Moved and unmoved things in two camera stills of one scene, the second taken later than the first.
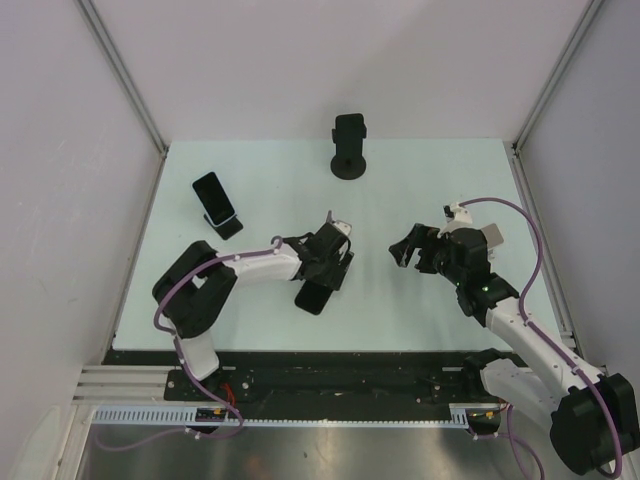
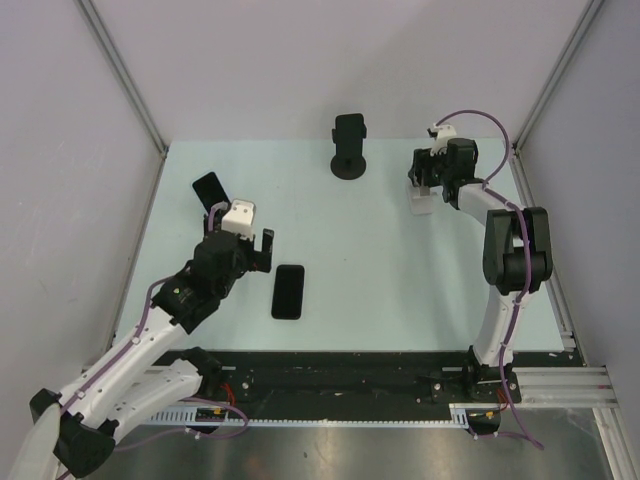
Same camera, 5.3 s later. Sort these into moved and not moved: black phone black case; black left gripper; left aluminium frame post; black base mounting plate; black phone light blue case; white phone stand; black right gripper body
Moved: black phone black case; black right gripper body; white phone stand; black left gripper
Not moved: black base mounting plate; black phone light blue case; left aluminium frame post
